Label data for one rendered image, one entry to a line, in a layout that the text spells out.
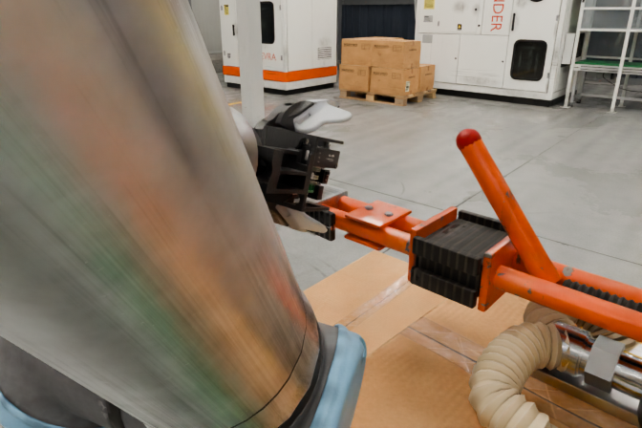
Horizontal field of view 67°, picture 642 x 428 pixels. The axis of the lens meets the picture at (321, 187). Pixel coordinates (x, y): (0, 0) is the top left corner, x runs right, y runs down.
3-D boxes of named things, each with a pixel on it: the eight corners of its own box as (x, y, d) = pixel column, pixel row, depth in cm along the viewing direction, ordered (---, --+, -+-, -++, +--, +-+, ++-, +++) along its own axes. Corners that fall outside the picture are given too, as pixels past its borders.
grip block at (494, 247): (524, 276, 50) (531, 224, 48) (481, 317, 44) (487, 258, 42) (450, 250, 56) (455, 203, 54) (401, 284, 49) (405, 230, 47)
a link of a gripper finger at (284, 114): (320, 128, 55) (274, 169, 49) (307, 125, 56) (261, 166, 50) (313, 90, 52) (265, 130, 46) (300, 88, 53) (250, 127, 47)
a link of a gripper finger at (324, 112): (373, 112, 56) (331, 154, 50) (329, 104, 58) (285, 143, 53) (370, 87, 54) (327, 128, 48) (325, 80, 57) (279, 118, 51)
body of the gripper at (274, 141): (331, 213, 49) (258, 218, 39) (266, 193, 53) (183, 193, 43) (348, 139, 48) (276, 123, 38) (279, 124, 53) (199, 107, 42)
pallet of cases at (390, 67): (436, 97, 779) (440, 38, 748) (402, 106, 706) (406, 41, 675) (374, 90, 853) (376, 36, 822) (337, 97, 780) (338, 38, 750)
